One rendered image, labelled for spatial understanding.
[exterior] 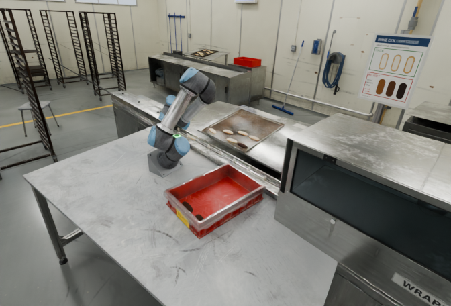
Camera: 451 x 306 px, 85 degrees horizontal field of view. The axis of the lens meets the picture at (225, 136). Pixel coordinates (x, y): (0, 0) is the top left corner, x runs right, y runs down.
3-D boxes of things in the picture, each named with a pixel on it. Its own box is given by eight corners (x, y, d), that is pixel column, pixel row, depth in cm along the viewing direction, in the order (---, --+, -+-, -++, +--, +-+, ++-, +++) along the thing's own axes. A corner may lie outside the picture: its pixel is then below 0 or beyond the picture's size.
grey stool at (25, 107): (59, 126, 421) (52, 100, 401) (51, 135, 389) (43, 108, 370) (35, 127, 413) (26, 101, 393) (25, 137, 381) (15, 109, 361)
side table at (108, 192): (56, 262, 193) (21, 175, 158) (152, 199, 263) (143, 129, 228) (258, 496, 102) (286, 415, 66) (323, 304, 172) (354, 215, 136)
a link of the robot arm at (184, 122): (225, 84, 158) (186, 123, 189) (211, 74, 153) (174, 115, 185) (223, 96, 150) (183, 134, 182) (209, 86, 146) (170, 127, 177)
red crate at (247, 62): (232, 64, 538) (233, 58, 532) (242, 62, 562) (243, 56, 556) (251, 67, 508) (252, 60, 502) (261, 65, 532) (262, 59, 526)
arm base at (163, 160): (168, 173, 164) (174, 168, 158) (152, 156, 163) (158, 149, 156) (180, 160, 176) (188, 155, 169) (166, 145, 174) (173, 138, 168)
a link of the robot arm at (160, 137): (166, 156, 151) (212, 78, 147) (143, 145, 145) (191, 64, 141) (164, 149, 162) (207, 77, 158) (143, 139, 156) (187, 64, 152)
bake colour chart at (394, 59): (357, 97, 184) (375, 32, 164) (357, 97, 184) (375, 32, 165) (407, 110, 162) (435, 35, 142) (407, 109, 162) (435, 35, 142)
